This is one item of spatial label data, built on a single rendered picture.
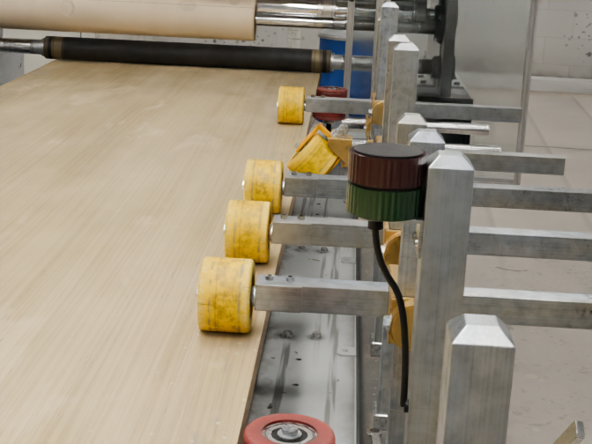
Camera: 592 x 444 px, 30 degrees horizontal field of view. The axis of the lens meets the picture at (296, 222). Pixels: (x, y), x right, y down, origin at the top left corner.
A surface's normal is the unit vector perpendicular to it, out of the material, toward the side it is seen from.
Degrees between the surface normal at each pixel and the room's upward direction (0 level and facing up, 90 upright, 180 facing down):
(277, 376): 0
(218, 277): 47
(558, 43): 90
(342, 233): 90
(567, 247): 90
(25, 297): 0
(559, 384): 0
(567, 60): 90
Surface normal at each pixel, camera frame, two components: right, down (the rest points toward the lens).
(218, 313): -0.06, 0.40
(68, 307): 0.04, -0.96
